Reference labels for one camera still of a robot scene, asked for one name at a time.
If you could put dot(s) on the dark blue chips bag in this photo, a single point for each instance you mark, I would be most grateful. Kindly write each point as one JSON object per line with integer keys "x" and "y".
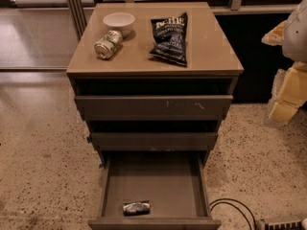
{"x": 169, "y": 34}

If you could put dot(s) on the green white soda can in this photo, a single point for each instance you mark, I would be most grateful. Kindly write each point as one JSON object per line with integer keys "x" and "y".
{"x": 109, "y": 45}

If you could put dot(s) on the grey open bottom drawer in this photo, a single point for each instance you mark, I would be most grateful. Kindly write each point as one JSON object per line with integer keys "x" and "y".
{"x": 172, "y": 181}

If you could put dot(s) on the grey drawer cabinet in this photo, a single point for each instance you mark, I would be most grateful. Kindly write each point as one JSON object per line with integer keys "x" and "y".
{"x": 212, "y": 66}

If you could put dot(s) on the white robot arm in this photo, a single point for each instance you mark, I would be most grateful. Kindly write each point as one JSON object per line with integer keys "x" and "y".
{"x": 295, "y": 42}

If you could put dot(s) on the grey middle drawer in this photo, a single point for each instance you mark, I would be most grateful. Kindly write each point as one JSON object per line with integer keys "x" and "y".
{"x": 169, "y": 141}

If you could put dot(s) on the blue silver redbull can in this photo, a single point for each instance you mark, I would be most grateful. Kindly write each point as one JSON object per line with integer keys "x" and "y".
{"x": 136, "y": 208}

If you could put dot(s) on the white ceramic bowl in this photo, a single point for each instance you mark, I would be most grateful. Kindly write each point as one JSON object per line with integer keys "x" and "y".
{"x": 120, "y": 21}

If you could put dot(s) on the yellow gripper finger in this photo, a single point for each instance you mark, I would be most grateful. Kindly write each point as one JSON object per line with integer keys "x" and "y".
{"x": 275, "y": 37}
{"x": 289, "y": 93}

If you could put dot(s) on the blue tape pieces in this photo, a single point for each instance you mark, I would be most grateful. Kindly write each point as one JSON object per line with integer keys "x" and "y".
{"x": 89, "y": 139}

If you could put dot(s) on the power strip on floor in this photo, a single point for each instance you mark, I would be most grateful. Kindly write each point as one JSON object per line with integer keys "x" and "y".
{"x": 265, "y": 224}

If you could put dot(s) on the grey top drawer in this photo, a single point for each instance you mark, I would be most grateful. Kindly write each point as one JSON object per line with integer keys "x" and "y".
{"x": 153, "y": 108}

